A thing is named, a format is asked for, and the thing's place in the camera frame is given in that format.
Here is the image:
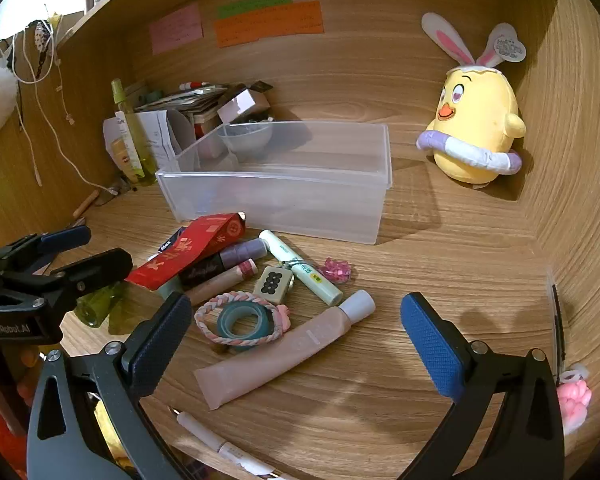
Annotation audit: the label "green and white tube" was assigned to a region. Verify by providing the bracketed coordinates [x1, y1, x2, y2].
[258, 229, 345, 306]

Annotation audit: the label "green paper note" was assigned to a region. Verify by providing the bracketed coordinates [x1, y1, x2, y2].
[216, 0, 292, 18]

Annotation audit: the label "orange paper note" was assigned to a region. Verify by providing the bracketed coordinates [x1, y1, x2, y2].
[214, 0, 326, 48]

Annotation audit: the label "pink fluffy keychain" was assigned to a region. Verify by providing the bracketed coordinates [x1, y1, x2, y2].
[555, 366, 594, 437]

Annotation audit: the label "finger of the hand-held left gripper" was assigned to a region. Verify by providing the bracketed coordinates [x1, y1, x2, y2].
[0, 225, 92, 273]
[0, 248, 133, 311]

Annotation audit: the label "wooden stick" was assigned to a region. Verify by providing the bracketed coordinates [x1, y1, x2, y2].
[74, 189, 101, 217]

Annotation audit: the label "clear plastic bowl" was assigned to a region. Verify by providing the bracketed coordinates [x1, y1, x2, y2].
[217, 122, 274, 162]

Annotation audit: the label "pink hair clip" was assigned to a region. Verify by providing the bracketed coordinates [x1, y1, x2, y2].
[322, 257, 354, 285]

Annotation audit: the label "white paper sheets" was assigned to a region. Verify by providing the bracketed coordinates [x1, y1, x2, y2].
[103, 109, 194, 175]

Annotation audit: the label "person's left hand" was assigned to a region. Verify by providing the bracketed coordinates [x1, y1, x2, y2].
[18, 346, 44, 401]

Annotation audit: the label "red paper packet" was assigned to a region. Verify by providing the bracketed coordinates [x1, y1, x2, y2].
[125, 212, 247, 292]

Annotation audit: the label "beige tube with pink cap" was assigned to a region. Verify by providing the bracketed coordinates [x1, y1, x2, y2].
[184, 258, 259, 307]

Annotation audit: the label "yellow soft object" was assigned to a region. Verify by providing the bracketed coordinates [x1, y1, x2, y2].
[93, 399, 129, 463]

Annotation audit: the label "yellow chick plush toy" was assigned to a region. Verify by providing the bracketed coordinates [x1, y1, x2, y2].
[416, 11, 528, 190]

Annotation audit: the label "teal tape roll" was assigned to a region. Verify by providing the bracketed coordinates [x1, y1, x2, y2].
[217, 302, 274, 339]

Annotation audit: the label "small open cardboard box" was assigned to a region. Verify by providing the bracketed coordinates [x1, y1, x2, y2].
[217, 81, 274, 124]

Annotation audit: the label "pink cream tube white cap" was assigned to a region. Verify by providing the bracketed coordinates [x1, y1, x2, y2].
[193, 289, 376, 411]

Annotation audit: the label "clear plastic box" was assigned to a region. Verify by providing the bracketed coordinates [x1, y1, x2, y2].
[155, 121, 393, 246]

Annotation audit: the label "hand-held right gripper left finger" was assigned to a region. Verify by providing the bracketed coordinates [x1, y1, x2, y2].
[26, 291, 193, 480]

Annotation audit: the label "pink paper note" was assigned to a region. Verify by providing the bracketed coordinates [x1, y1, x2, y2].
[148, 2, 204, 56]

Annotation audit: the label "dark blue small packet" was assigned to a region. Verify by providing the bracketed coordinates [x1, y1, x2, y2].
[152, 226, 189, 257]

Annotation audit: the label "white pen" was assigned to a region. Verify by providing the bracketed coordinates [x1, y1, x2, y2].
[175, 411, 277, 479]

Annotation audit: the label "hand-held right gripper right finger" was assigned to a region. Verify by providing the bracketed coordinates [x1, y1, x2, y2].
[397, 291, 566, 480]

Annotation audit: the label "green glass bottle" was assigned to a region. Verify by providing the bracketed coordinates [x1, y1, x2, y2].
[76, 282, 127, 329]

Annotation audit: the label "braided pink white hair tie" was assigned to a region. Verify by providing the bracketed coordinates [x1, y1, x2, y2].
[194, 290, 291, 351]

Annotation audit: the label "patterned strap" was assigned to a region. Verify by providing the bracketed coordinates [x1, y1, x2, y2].
[31, 19, 56, 80]

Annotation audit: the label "yellow-green spray bottle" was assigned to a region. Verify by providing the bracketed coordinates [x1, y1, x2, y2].
[111, 78, 159, 187]

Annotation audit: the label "mahjong tile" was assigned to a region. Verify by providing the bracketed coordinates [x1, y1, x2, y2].
[253, 266, 295, 305]

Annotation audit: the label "mint green case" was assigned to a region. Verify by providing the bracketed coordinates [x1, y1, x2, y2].
[154, 284, 187, 307]

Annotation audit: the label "black tube with purple cap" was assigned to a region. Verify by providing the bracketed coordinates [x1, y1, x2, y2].
[179, 237, 268, 291]

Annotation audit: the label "white cable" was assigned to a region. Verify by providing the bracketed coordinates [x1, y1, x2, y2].
[17, 4, 119, 197]

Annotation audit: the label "cream lotion tube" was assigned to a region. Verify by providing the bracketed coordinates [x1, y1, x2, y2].
[110, 136, 144, 182]

